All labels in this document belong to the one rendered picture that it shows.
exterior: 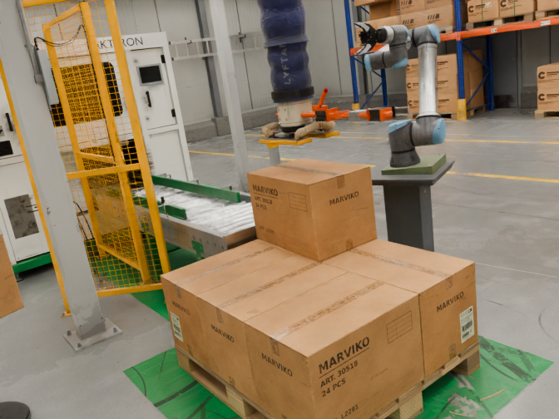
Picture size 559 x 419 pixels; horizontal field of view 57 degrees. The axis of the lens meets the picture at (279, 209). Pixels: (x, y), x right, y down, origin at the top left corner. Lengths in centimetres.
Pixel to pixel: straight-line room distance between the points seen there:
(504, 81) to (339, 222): 922
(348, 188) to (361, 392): 103
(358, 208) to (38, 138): 186
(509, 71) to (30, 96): 967
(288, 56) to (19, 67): 151
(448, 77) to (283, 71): 822
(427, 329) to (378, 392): 35
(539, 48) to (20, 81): 963
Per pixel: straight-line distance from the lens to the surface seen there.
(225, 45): 631
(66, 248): 341
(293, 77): 269
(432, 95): 334
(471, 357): 266
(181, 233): 354
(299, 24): 271
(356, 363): 204
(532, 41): 1138
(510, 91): 1158
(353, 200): 267
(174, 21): 1296
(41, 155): 331
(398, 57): 293
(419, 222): 338
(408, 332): 222
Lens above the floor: 151
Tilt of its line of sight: 16 degrees down
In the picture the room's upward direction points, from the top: 8 degrees counter-clockwise
